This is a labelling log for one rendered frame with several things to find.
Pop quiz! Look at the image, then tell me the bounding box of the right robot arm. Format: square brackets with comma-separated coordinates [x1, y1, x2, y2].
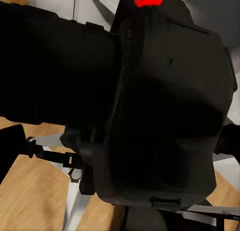
[213, 125, 233, 155]

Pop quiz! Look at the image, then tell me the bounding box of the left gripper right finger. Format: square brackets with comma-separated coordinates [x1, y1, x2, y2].
[224, 124, 240, 164]

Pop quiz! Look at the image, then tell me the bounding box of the camera tripod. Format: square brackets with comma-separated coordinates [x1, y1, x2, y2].
[20, 126, 96, 231]

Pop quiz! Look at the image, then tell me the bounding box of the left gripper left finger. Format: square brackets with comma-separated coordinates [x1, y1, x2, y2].
[0, 124, 26, 183]

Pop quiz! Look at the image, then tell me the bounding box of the digital camera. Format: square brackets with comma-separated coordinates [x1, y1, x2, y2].
[0, 0, 238, 212]

